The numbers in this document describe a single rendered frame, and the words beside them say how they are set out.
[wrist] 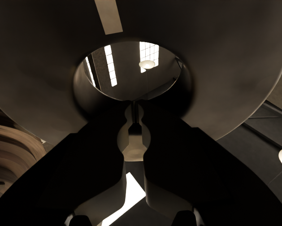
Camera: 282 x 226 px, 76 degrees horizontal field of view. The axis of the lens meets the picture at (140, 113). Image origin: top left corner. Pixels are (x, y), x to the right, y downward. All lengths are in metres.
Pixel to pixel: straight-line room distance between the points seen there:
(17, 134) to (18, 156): 0.07
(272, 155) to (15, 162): 9.37
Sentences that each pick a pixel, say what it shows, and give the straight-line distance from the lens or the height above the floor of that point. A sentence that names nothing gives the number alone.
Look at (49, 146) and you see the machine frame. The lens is 0.90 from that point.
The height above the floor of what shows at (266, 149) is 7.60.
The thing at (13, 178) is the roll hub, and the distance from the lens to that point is 0.63.
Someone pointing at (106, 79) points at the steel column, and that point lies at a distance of 3.93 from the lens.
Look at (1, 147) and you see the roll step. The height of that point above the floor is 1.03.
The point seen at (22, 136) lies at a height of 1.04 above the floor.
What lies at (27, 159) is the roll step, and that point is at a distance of 0.66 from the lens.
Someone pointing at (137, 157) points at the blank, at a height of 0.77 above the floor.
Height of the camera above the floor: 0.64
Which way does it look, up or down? 46 degrees up
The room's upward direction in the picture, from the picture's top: 176 degrees clockwise
